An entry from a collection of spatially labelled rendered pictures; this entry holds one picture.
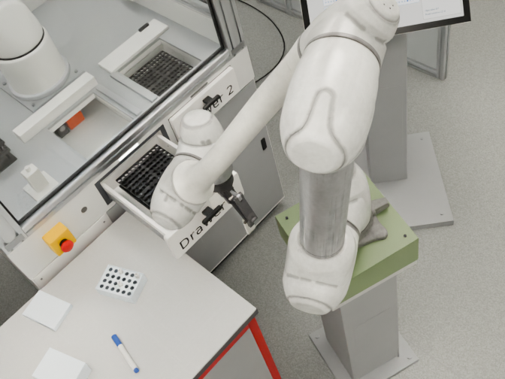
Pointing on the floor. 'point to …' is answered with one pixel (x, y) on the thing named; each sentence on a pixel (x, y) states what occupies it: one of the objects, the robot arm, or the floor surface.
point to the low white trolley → (143, 318)
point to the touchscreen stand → (403, 150)
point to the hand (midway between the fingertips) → (233, 216)
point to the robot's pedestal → (365, 335)
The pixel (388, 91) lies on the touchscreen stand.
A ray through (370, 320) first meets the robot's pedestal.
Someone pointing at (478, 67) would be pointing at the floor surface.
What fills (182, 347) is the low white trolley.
